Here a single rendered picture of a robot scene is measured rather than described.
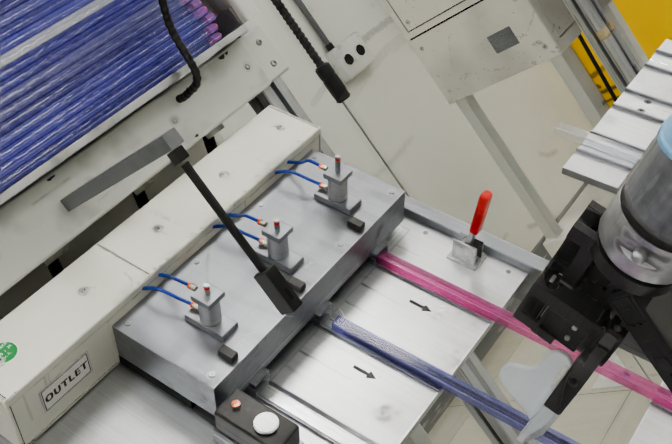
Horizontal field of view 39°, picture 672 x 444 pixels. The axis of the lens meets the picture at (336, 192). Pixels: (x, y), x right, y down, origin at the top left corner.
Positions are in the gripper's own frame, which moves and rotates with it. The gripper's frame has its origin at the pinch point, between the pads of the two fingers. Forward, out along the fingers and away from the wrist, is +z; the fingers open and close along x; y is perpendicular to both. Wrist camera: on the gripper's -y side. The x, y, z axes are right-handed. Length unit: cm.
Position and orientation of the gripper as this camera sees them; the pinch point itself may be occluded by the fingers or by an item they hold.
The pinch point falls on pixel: (563, 388)
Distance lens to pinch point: 90.5
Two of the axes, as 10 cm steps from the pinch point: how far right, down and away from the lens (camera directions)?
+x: -5.8, 5.5, -6.0
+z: -2.0, 6.2, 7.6
